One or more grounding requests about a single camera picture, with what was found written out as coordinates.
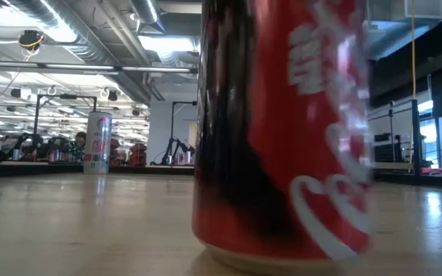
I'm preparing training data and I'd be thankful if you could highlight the red storage bin stack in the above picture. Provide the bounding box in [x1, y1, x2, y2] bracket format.
[110, 137, 123, 166]
[128, 142, 148, 166]

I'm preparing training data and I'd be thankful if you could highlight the wooden shelf board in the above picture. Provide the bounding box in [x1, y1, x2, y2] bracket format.
[374, 161, 414, 171]

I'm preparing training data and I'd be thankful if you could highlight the tall white Celsius can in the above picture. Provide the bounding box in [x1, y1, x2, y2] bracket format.
[83, 110, 113, 176]

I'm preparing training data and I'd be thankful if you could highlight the black station frame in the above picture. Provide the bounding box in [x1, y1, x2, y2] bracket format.
[31, 93, 98, 154]
[170, 100, 199, 166]

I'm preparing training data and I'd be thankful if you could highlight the person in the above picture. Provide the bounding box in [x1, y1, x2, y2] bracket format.
[74, 131, 87, 153]

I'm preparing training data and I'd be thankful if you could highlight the black equipment rack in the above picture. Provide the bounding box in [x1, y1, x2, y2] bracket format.
[374, 132, 403, 164]

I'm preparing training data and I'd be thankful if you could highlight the long ceiling light bar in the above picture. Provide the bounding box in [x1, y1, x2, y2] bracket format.
[0, 60, 199, 74]

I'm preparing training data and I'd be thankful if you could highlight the red Star Wars Coca-Cola can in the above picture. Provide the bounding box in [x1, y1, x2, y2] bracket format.
[191, 0, 375, 275]

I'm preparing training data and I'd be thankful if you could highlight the black ceiling camera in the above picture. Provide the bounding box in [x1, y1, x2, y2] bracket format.
[17, 29, 45, 51]

